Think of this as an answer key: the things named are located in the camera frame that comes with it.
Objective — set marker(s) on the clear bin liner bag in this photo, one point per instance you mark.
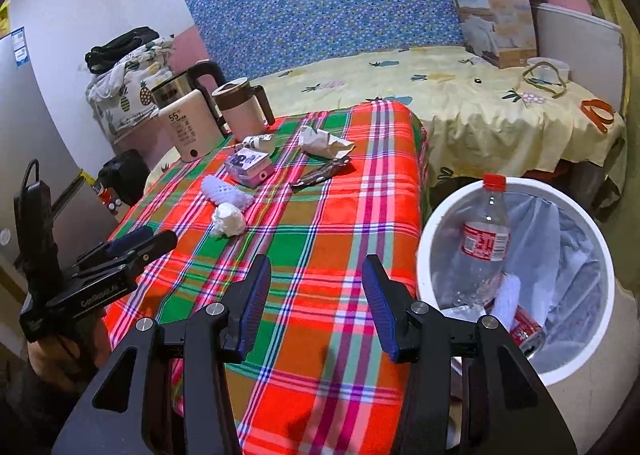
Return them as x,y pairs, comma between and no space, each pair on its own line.
570,260

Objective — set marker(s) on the clear plastic bottle red cap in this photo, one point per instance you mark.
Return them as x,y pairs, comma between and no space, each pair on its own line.
480,240

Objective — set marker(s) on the beige paper wrapper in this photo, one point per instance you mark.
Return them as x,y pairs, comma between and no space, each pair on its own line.
322,142

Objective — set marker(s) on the pink storage box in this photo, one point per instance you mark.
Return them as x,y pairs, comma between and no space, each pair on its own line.
135,140

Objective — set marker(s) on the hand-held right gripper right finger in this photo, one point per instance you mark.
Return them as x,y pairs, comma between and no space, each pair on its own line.
380,310

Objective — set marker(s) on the steel electric kettle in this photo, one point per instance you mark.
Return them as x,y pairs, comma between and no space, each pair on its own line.
170,90

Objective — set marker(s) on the brown snack wrapper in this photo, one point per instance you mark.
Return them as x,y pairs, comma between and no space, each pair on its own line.
315,176

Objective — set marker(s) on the white paper cup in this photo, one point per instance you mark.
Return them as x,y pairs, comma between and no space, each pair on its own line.
257,141

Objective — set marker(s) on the yellow printed bedsheet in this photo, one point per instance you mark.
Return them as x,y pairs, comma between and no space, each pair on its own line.
450,100

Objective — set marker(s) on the plaid tablecloth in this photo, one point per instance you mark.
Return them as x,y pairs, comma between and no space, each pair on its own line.
300,235

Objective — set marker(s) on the pink pitcher with brown lid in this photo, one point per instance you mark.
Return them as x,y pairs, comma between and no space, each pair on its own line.
240,115

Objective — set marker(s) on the white panel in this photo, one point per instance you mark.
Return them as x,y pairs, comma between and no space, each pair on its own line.
575,40

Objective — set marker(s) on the black suitcase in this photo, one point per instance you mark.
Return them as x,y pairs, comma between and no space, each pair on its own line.
125,175

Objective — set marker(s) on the cardboard bedding box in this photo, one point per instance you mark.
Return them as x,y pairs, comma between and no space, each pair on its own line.
500,20

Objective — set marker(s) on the pineapple print quilt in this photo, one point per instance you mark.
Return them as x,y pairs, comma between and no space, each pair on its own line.
130,95

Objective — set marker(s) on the red soda can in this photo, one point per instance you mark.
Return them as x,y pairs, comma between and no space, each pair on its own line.
525,330

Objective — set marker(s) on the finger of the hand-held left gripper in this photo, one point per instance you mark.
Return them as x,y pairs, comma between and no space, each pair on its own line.
155,242
130,237

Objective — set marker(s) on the green curtain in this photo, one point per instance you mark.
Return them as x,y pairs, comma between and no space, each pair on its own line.
612,0

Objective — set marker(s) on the blue floral headboard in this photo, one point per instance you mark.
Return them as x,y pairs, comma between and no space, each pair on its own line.
325,0

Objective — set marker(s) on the grey refrigerator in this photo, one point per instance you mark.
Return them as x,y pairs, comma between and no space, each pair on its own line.
30,125

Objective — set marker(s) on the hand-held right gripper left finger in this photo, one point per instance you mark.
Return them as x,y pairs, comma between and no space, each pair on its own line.
255,305

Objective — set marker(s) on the white trash bin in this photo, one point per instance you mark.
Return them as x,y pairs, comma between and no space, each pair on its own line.
585,355

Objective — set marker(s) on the person's left hand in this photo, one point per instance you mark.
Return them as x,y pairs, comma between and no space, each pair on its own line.
65,360

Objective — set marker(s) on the white tissue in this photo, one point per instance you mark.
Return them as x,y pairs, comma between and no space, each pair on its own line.
230,220

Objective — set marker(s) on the pink tissue box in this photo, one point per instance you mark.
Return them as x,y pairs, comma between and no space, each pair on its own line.
247,165

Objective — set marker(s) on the black bag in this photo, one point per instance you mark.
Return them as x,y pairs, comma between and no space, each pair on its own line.
120,47

